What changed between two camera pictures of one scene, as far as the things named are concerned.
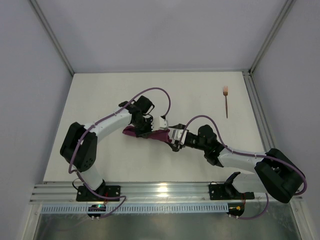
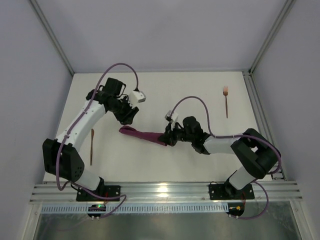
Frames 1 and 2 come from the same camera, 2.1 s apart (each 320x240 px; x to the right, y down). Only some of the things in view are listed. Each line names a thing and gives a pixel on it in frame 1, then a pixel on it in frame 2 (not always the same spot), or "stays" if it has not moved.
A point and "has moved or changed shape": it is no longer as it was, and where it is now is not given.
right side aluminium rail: [258, 111] stays
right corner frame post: [285, 10] stays
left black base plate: [83, 195] stays
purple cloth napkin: [162, 135] has moved or changed shape
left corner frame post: [52, 35] stays
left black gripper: [144, 128] to [127, 114]
